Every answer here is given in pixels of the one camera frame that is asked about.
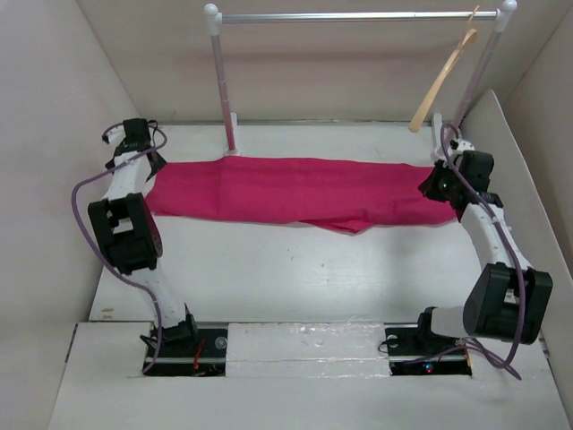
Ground pink trousers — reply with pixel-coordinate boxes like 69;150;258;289
146;156;456;234

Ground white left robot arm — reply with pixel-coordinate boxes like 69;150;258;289
88;117;201;357

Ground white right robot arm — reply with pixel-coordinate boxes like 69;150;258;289
419;150;553;345

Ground beige wooden hanger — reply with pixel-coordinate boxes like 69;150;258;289
408;5;480;133

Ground white clothes rack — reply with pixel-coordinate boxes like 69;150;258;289
203;1;518;156

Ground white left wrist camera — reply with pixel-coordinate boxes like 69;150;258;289
102;124;125;147

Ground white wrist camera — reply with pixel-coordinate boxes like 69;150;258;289
102;124;125;147
448;138;475;159

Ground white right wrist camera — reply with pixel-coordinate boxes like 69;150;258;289
448;138;475;159

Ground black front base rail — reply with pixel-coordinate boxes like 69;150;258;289
143;322;472;379

